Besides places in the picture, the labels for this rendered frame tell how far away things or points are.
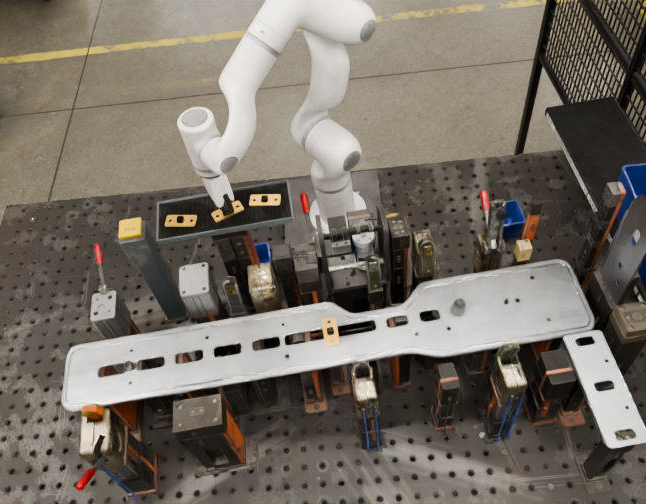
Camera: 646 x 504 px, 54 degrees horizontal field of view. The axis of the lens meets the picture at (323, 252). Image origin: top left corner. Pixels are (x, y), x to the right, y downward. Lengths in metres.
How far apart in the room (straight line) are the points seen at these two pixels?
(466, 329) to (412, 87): 2.33
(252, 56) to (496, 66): 2.63
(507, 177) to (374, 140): 1.25
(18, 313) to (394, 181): 1.39
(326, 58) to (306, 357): 0.76
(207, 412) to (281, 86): 2.62
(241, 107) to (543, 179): 1.29
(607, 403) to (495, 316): 0.33
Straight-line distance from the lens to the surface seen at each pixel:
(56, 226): 2.58
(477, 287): 1.75
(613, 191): 1.76
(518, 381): 1.59
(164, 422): 2.00
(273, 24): 1.49
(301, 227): 2.13
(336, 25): 1.55
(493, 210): 1.65
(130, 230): 1.80
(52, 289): 2.40
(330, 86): 1.70
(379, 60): 4.00
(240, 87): 1.49
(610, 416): 1.66
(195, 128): 1.49
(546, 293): 1.77
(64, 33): 4.87
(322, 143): 1.79
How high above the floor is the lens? 2.48
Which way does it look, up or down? 54 degrees down
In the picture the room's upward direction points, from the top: 10 degrees counter-clockwise
